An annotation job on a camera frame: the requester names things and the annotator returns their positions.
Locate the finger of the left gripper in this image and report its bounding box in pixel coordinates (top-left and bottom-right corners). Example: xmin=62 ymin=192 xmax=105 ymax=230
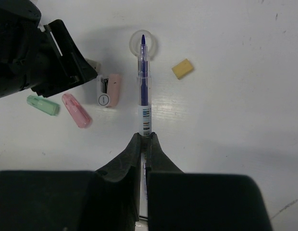
xmin=31 ymin=19 xmax=98 ymax=98

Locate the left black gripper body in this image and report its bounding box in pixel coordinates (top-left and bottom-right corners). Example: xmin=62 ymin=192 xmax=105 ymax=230
xmin=0 ymin=0 xmax=53 ymax=98

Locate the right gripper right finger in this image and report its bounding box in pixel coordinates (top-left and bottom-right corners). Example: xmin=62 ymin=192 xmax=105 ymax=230
xmin=146 ymin=133 xmax=272 ymax=231

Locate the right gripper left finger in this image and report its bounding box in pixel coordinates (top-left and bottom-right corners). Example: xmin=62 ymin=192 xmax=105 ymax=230
xmin=0 ymin=134 xmax=141 ymax=231

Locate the pink white mini stapler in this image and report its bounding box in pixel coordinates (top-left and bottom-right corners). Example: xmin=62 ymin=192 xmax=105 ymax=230
xmin=97 ymin=74 xmax=122 ymax=108

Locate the green highlighter cap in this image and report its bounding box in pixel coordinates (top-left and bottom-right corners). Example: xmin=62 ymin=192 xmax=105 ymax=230
xmin=26 ymin=95 xmax=60 ymax=116

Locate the pink highlighter cap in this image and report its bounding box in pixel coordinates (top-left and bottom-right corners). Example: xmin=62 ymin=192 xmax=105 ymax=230
xmin=62 ymin=93 xmax=92 ymax=128

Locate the clear tape roll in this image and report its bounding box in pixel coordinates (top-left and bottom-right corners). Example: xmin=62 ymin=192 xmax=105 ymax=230
xmin=129 ymin=29 xmax=158 ymax=59

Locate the yellow eraser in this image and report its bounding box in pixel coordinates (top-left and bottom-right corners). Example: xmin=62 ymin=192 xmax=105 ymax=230
xmin=172 ymin=59 xmax=194 ymax=79

